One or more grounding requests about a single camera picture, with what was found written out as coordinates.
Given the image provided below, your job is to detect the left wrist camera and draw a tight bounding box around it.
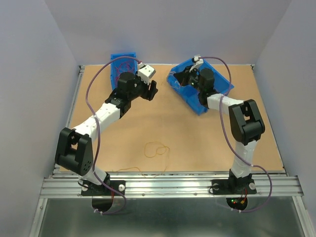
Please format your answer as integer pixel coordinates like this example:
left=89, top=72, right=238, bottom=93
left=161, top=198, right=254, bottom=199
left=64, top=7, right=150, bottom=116
left=137, top=62, right=156, bottom=85

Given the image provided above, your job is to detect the red wire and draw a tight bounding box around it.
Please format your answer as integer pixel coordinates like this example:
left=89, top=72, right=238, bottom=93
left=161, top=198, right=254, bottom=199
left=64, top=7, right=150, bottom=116
left=113, top=59, right=136, bottom=81

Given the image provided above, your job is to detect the aluminium rail frame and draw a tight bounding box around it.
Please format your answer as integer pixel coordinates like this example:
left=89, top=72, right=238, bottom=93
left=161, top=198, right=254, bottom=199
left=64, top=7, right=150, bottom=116
left=31, top=63, right=315, bottom=237

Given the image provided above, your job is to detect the small blue bin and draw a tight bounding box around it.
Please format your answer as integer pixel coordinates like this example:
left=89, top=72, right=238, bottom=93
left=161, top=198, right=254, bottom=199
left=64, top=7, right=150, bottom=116
left=110, top=52, right=138, bottom=90

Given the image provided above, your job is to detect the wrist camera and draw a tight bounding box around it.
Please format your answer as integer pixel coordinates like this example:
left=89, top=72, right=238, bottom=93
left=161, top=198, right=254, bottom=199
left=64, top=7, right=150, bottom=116
left=189, top=54, right=204, bottom=72
left=137, top=62, right=156, bottom=85

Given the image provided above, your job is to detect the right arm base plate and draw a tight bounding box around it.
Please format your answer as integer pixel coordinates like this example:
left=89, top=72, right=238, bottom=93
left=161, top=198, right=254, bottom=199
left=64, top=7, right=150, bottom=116
left=208, top=179, right=257, bottom=196

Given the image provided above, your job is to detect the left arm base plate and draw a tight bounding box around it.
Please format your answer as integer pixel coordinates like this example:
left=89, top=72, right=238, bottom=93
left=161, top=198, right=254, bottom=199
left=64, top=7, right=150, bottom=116
left=78, top=179, right=126, bottom=197

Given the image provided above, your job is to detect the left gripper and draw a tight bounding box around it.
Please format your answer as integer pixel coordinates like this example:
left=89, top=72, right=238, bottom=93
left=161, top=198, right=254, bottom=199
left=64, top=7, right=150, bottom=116
left=128, top=71, right=158, bottom=101

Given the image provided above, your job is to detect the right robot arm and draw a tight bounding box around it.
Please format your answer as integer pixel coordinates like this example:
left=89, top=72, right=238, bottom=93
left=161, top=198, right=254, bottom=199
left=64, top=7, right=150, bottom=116
left=174, top=66, right=265, bottom=193

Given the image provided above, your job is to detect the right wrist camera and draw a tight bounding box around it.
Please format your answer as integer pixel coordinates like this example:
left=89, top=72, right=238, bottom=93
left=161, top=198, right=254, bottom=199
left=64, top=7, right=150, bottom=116
left=189, top=54, right=204, bottom=72

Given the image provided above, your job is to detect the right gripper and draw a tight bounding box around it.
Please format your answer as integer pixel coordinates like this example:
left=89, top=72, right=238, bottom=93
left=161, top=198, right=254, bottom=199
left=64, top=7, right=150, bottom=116
left=173, top=64, right=203, bottom=93

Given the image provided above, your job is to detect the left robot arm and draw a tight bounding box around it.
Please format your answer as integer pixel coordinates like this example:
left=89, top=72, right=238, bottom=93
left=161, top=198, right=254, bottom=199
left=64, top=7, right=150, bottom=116
left=55, top=67, right=158, bottom=195

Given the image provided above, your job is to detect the large blue divided bin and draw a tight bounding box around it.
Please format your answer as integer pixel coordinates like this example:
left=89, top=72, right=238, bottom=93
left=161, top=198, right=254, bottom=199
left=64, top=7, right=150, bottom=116
left=166, top=59, right=235, bottom=116

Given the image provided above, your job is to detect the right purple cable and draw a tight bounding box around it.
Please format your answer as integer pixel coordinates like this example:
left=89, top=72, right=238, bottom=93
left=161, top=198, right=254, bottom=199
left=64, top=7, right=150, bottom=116
left=199, top=56, right=274, bottom=214

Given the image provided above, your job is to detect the thin yellow wire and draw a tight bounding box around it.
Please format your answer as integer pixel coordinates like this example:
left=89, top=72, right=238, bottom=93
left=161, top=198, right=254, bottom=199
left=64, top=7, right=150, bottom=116
left=112, top=141, right=171, bottom=178

